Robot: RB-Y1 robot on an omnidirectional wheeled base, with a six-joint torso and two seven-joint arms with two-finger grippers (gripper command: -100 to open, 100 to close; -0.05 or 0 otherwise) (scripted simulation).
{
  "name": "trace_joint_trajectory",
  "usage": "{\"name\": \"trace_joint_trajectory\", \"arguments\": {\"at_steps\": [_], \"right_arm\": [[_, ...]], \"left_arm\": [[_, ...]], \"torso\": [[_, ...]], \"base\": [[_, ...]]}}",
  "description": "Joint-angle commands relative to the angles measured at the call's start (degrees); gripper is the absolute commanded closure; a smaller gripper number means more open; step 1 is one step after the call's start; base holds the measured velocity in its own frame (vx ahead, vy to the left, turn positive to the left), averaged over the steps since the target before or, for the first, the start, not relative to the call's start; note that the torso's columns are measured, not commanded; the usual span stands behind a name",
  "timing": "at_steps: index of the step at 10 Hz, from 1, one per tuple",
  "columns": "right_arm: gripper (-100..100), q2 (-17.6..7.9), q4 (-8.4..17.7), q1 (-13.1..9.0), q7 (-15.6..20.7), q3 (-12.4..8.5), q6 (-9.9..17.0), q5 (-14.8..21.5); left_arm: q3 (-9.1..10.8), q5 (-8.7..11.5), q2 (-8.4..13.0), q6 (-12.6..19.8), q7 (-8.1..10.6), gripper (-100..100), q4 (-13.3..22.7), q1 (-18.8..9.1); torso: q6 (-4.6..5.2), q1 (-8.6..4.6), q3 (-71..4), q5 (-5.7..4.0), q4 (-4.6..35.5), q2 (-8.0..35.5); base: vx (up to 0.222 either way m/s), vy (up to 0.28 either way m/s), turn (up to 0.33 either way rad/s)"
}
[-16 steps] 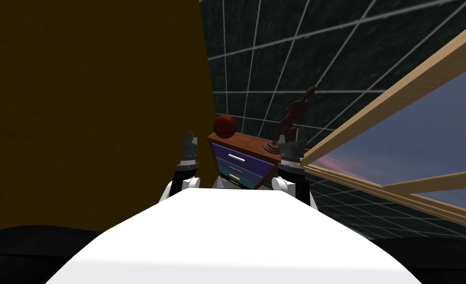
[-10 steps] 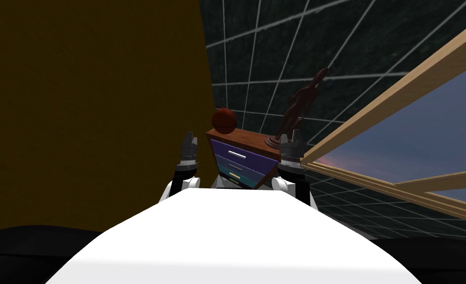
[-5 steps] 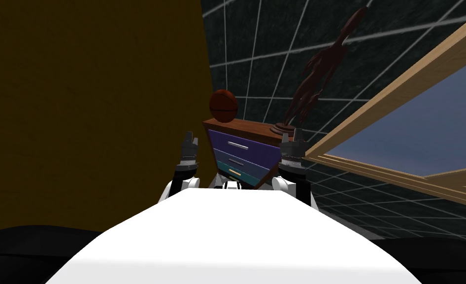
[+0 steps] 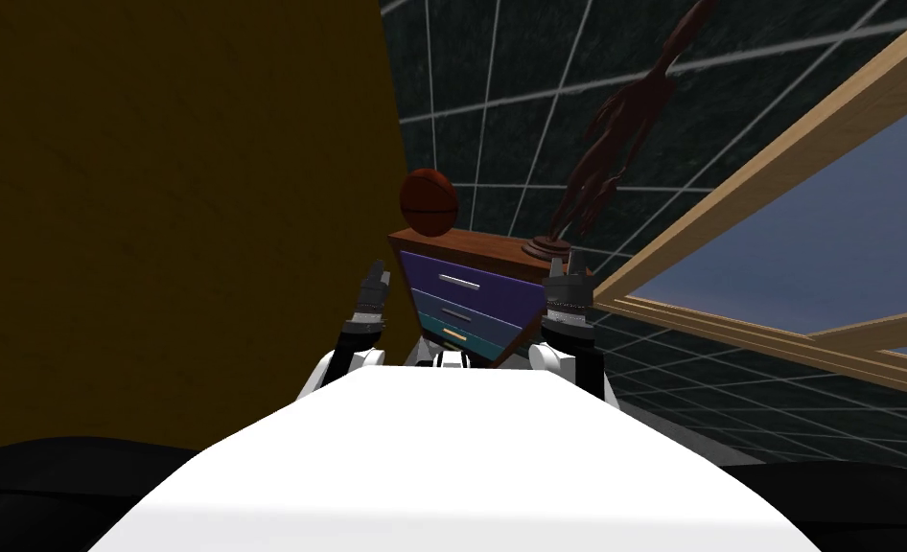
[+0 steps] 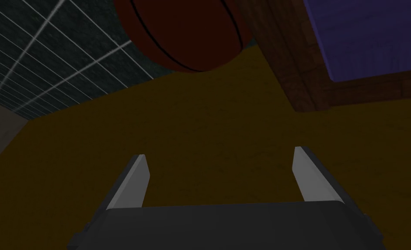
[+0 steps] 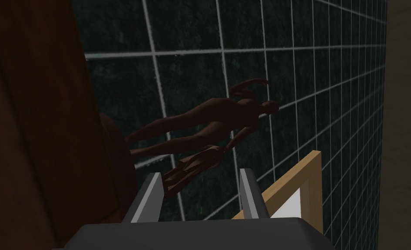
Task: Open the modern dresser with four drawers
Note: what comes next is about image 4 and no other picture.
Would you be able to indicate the wooden framed window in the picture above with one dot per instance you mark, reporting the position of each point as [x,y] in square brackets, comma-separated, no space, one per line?
[822,245]

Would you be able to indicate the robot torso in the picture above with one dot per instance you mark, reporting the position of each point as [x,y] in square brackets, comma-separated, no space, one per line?
[453,460]

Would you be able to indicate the brown dresser with purple drawers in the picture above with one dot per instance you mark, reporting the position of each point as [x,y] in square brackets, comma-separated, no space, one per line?
[476,295]

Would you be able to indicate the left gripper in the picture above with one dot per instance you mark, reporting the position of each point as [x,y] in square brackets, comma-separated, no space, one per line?
[371,300]

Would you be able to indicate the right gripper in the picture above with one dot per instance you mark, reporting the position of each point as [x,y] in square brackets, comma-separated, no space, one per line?
[568,293]

